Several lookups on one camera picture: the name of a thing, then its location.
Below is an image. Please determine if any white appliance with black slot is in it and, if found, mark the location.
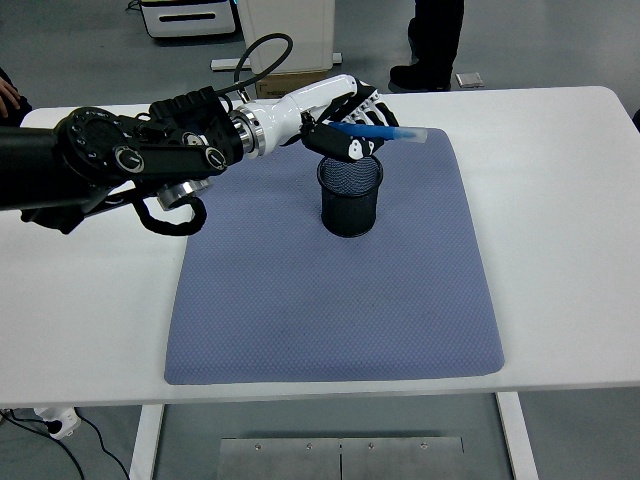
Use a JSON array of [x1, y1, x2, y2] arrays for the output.
[[138, 0, 239, 40]]

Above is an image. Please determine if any white table leg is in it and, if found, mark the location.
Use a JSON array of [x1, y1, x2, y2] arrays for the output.
[[495, 392, 540, 480], [128, 403, 167, 480]]

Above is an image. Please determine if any blue marker with clear cap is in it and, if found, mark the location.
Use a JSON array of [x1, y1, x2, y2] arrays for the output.
[[327, 121, 430, 145]]

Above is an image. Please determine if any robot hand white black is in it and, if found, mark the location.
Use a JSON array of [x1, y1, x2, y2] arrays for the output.
[[257, 73, 401, 163]]

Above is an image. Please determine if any white pedestal cabinet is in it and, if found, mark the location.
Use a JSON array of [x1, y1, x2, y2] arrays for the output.
[[210, 0, 344, 75]]

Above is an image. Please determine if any person's hand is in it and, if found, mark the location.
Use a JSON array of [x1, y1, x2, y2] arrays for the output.
[[0, 77, 22, 120]]

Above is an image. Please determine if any white power strip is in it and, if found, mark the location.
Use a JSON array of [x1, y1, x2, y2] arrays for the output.
[[33, 405, 82, 441]]

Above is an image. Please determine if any black floor cable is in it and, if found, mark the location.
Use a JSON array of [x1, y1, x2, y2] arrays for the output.
[[0, 409, 87, 480], [74, 414, 132, 480]]

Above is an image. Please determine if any black mesh pen holder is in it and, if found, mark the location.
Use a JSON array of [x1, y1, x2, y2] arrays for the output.
[[316, 152, 386, 239]]

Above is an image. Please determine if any blue-grey textured mat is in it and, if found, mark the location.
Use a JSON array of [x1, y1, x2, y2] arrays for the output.
[[163, 126, 506, 386]]

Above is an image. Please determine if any cardboard box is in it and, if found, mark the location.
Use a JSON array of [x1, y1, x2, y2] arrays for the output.
[[254, 69, 330, 100]]

